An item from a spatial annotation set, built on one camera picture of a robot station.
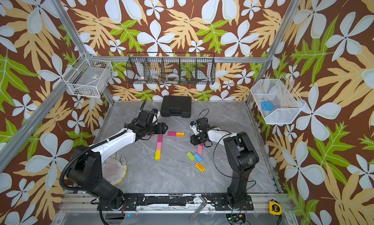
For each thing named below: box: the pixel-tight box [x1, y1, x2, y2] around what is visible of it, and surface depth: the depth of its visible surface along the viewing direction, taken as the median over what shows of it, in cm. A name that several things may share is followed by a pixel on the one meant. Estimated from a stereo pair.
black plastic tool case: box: [160, 95, 192, 118], surface depth 115 cm
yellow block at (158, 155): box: [154, 150, 162, 161], surface depth 92 cm
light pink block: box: [156, 141, 162, 151], surface depth 95 cm
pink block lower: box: [197, 145, 203, 155], surface depth 95 cm
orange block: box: [176, 131, 185, 137], surface depth 103 cm
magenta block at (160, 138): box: [157, 134, 164, 143], surface depth 101 cm
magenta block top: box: [167, 131, 177, 137], surface depth 103 cm
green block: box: [186, 151, 196, 162], surface depth 92 cm
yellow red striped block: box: [195, 162, 206, 173], surface depth 87 cm
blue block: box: [193, 152, 204, 163], surface depth 90 cm
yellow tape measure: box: [268, 198, 283, 216], surface depth 72 cm
